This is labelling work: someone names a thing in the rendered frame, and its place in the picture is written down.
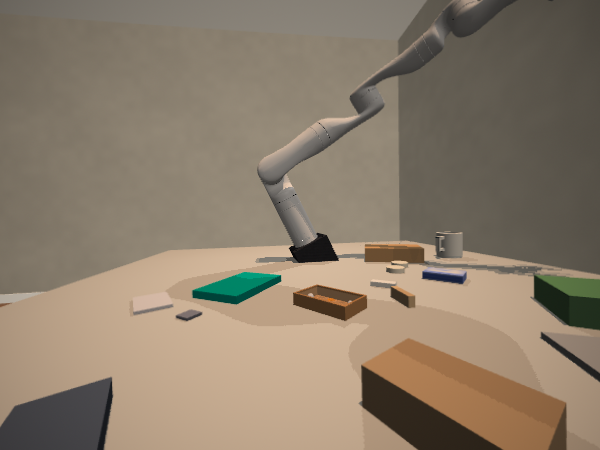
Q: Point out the grey mug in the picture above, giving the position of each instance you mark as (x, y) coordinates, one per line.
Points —
(449, 245)

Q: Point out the green flat rectangular block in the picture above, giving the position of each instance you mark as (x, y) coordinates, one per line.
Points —
(237, 288)

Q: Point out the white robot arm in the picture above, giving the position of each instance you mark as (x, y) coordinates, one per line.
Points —
(463, 17)

